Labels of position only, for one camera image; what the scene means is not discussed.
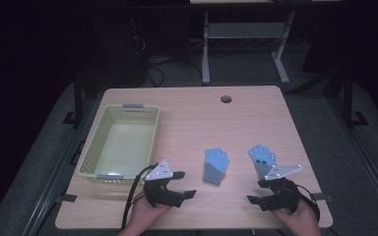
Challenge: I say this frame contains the grey metal table frame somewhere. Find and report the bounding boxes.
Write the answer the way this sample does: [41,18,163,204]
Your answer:
[201,9,296,86]

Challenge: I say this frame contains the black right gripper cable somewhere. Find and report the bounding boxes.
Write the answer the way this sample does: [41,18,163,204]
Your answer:
[294,184,321,222]

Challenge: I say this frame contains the grey tape strip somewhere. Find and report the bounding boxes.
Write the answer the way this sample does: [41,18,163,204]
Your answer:
[309,193,333,202]
[56,194,78,204]

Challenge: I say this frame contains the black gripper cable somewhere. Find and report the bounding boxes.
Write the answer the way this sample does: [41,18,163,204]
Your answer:
[121,164,158,230]
[294,184,321,222]

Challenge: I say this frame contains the black metal stand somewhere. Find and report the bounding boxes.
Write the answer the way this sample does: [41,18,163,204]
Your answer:
[62,72,91,127]
[343,70,370,129]

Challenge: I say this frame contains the person's left hand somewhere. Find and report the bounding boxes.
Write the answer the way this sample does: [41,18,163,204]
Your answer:
[124,196,171,235]

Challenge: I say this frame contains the pale yellow plastic basket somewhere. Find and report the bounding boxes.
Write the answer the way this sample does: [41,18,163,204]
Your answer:
[77,103,160,185]

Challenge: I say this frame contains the person's right hand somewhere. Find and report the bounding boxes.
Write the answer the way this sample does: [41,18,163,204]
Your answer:
[272,200,323,236]

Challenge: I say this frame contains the blue and grey knit glove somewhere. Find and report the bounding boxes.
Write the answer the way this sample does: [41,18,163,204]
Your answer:
[247,145,279,180]
[202,147,230,187]

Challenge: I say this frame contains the black floor cables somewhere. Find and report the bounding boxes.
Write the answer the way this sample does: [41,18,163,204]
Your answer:
[144,55,205,88]

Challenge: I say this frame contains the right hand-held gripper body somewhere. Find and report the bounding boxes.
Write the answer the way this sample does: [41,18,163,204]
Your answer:
[259,164,303,214]

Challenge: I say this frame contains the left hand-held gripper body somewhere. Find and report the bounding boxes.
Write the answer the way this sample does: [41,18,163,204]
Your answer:
[143,159,185,208]

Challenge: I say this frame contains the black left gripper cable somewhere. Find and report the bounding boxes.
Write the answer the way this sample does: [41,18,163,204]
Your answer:
[121,164,158,230]

